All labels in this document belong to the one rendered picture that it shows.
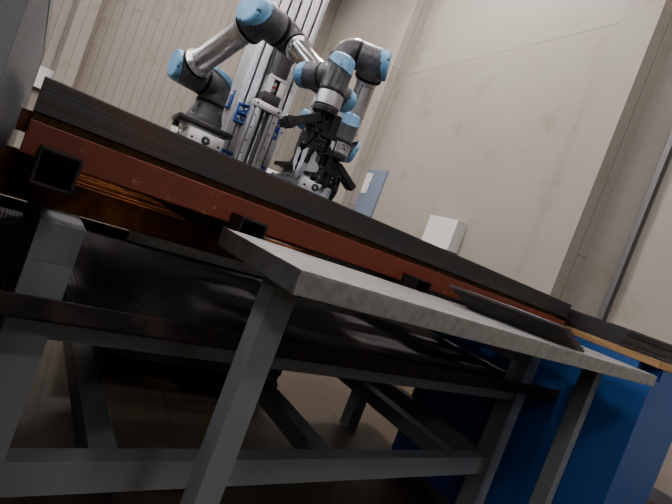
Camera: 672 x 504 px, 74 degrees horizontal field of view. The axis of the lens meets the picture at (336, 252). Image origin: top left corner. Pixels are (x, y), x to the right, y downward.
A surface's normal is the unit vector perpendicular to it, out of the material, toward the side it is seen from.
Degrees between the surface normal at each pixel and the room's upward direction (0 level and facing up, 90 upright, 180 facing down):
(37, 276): 90
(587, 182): 90
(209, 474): 90
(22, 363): 90
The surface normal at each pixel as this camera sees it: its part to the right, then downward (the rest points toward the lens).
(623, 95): -0.82, -0.29
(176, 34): 0.45, 0.20
